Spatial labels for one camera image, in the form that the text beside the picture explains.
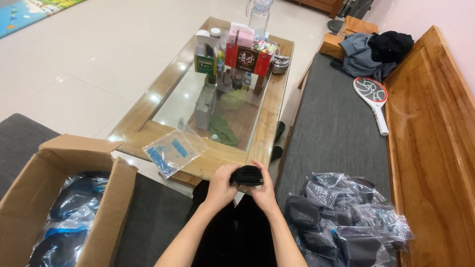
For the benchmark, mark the grey box under glass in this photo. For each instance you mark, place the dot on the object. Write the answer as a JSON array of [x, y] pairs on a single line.
[[205, 107]]

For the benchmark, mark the pile of bagged items in box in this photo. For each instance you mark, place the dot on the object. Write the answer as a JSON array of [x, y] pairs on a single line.
[[68, 222]]

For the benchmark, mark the black garment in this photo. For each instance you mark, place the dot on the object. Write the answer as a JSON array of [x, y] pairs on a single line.
[[389, 45]]

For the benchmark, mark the white electric mosquito racket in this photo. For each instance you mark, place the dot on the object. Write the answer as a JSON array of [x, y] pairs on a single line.
[[373, 98]]

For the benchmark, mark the wooden bench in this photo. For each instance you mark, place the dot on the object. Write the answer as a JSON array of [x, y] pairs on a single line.
[[426, 141]]

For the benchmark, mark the colourful play mat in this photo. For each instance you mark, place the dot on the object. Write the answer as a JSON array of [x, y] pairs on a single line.
[[26, 11]]

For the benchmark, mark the metal ashtray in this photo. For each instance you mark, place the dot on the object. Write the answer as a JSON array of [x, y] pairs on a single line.
[[280, 63]]

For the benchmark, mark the wooden side table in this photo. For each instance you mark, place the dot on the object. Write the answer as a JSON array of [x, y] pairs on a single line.
[[323, 5]]

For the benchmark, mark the grey seat cushion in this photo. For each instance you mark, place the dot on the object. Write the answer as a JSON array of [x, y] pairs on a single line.
[[334, 122]]

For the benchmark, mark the person's left hand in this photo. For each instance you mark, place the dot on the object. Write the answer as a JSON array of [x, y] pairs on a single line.
[[219, 187]]

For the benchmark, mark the small blue-capped bottle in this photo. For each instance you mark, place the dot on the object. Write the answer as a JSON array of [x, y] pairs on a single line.
[[247, 79]]

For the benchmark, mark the yellow-green plastic bag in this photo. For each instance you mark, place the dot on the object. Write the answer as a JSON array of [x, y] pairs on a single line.
[[233, 100]]

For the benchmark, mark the red and brown gift box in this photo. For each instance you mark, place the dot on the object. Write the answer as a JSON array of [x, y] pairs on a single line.
[[248, 58]]

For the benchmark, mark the grey jacket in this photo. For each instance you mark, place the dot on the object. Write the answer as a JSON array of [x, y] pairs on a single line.
[[358, 55]]

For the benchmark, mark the black slipper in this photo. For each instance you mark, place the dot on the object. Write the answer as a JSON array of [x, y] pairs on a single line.
[[276, 152], [279, 130]]

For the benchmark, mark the clear plastic bag blue strips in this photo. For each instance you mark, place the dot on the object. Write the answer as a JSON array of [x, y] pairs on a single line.
[[172, 150]]

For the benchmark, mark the black ribbed pouch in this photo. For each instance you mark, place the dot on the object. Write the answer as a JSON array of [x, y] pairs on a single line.
[[246, 175]]

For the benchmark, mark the wooden glass-top coffee table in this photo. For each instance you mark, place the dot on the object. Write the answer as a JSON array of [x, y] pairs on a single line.
[[167, 100]]

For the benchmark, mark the person's black trousers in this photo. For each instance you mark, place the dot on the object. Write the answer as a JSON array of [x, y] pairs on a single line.
[[237, 237]]

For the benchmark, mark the heap of bagged black pouches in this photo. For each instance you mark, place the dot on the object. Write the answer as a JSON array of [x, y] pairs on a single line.
[[345, 222]]

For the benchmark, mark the clear plastic water jug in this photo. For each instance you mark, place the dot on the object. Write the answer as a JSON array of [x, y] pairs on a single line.
[[259, 15]]

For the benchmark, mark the brown cardboard box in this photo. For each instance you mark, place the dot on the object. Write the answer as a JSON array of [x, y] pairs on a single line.
[[48, 207]]

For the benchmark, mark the green cloth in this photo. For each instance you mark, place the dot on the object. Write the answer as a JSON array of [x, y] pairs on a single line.
[[222, 129]]

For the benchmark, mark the pink tissue box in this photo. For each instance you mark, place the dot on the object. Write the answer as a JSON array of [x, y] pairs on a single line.
[[240, 35]]

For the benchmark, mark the person's right hand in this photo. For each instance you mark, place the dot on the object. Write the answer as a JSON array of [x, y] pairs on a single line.
[[264, 193]]

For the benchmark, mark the green medicine box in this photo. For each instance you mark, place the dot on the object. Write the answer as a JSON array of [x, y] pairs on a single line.
[[205, 63]]

